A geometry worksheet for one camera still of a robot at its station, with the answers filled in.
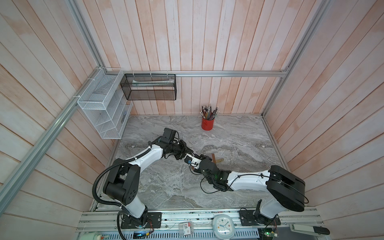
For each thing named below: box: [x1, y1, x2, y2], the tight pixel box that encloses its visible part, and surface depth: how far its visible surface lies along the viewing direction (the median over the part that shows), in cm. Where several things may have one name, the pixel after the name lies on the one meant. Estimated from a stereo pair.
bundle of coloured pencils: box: [200, 103, 220, 121], surface depth 104 cm
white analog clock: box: [212, 214, 235, 240], surface depth 71 cm
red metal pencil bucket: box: [201, 117, 215, 131], surface depth 107 cm
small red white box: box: [178, 221, 194, 236], surface depth 71 cm
